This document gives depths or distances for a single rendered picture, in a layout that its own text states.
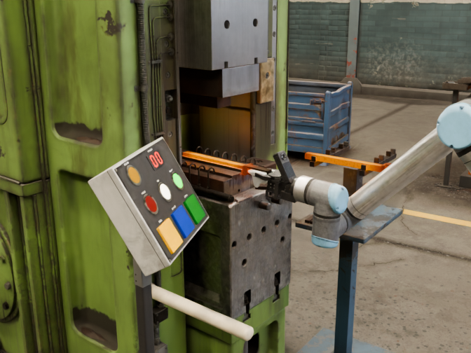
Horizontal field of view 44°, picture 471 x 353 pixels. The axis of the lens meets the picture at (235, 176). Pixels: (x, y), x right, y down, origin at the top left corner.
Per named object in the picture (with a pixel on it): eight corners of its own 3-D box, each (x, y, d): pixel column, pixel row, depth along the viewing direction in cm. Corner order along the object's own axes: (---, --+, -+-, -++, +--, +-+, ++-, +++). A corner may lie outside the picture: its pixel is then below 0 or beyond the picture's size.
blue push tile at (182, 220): (195, 227, 163) (182, 204, 162) (186, 237, 156) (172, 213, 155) (190, 229, 164) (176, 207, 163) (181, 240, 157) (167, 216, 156)
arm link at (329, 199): (335, 220, 186) (338, 190, 183) (301, 209, 193) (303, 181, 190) (349, 211, 193) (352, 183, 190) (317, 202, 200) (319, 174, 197)
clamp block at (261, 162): (277, 177, 228) (277, 161, 226) (263, 183, 222) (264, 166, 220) (252, 171, 235) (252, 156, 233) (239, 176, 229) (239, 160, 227)
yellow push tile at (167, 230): (183, 241, 154) (169, 217, 153) (173, 253, 147) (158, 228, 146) (178, 243, 155) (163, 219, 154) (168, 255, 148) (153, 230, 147)
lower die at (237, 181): (258, 185, 219) (258, 163, 217) (223, 199, 204) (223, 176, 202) (178, 165, 244) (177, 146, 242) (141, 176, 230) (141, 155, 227)
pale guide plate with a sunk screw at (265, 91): (273, 100, 237) (274, 57, 232) (260, 104, 231) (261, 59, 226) (269, 99, 239) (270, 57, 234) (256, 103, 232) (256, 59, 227)
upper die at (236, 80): (258, 90, 208) (259, 63, 206) (222, 98, 194) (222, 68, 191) (174, 80, 234) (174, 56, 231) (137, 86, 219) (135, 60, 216)
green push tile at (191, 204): (206, 214, 172) (193, 193, 171) (198, 223, 165) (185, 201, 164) (201, 216, 173) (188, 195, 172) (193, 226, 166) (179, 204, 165)
